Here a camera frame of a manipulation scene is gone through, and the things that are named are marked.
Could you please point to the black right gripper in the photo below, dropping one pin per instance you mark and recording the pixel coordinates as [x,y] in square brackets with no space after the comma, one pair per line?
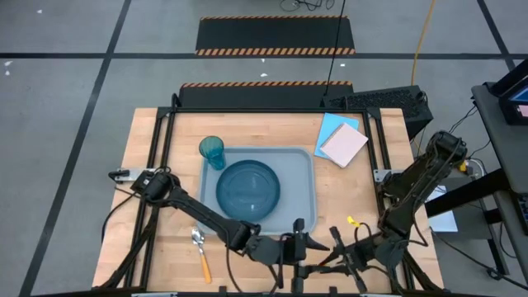
[356,255]

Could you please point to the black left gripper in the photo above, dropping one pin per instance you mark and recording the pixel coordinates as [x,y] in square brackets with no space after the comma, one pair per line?
[284,249]

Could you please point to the teal faceted plastic cup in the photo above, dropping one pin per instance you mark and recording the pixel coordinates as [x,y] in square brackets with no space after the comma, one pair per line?
[213,152]

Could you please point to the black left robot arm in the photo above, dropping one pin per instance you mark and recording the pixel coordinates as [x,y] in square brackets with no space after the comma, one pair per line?
[194,208]

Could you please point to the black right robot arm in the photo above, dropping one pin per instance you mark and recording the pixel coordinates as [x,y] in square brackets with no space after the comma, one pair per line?
[420,185]

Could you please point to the grey plastic tray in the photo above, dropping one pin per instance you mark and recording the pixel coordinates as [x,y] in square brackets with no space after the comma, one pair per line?
[297,189]

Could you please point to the teal round plate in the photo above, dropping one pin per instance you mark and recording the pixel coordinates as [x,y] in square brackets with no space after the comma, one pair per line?
[247,190]

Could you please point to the pink spiral notepad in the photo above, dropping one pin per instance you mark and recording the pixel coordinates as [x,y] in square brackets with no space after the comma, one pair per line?
[344,144]

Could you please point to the light blue paper pad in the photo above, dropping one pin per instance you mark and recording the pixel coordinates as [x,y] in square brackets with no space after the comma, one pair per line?
[330,130]

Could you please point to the white paper sheet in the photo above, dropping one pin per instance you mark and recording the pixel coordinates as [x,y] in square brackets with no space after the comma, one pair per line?
[447,218]

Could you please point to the black striped floor ramp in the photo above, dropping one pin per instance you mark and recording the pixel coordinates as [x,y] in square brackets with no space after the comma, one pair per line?
[264,95]
[274,35]

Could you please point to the black computer case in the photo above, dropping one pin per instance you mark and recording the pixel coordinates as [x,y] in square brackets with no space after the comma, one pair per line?
[383,103]

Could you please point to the grey side desk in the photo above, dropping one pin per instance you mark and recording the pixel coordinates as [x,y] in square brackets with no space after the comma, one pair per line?
[503,144]

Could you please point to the black laptop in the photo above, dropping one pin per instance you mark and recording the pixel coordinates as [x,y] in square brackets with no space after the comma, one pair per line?
[513,97]

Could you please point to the black metal table frame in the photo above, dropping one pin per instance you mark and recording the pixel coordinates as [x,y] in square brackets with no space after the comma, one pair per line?
[165,136]

